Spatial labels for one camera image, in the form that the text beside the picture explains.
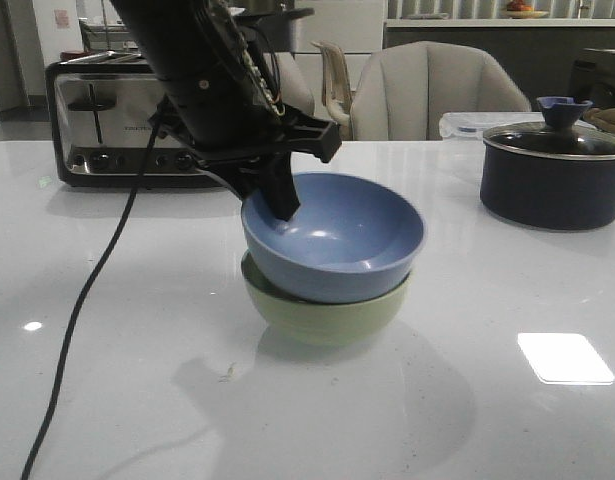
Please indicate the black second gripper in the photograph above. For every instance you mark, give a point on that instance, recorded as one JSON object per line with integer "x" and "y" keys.
{"x": 245, "y": 146}

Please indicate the blue bowl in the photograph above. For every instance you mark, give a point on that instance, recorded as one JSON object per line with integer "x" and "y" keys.
{"x": 350, "y": 240}

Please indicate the green bowl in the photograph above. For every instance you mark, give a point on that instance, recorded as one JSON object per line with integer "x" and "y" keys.
{"x": 320, "y": 324}

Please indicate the black second robot arm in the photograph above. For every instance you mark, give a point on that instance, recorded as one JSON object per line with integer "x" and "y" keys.
{"x": 199, "y": 54}

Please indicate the beige upholstered chair left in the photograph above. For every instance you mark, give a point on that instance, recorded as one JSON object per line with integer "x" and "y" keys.
{"x": 294, "y": 88}

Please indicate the beige upholstered chair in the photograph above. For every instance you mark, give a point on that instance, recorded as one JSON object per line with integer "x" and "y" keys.
{"x": 404, "y": 90}
{"x": 294, "y": 88}

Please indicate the cream plastic office chair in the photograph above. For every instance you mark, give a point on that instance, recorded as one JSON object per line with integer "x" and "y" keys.
{"x": 336, "y": 93}

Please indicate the beige upholstered chair right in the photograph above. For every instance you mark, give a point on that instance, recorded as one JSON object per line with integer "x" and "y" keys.
{"x": 404, "y": 90}

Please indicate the black and chrome toaster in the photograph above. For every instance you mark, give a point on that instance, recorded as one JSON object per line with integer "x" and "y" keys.
{"x": 100, "y": 107}

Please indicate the white cabinet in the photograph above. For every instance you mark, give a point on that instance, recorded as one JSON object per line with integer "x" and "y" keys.
{"x": 354, "y": 26}

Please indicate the clear plastic food container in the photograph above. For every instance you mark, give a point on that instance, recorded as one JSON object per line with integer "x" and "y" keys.
{"x": 471, "y": 125}

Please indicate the metal cart in background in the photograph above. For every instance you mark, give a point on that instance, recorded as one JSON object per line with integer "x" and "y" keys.
{"x": 102, "y": 28}

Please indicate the dark blue cooking pot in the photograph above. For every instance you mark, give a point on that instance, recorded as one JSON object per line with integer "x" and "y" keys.
{"x": 549, "y": 193}

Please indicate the glass pot lid blue knob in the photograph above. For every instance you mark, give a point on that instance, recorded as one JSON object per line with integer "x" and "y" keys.
{"x": 557, "y": 136}

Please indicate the fruit plate on counter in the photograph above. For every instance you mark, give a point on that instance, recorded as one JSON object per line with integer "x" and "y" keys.
{"x": 519, "y": 9}

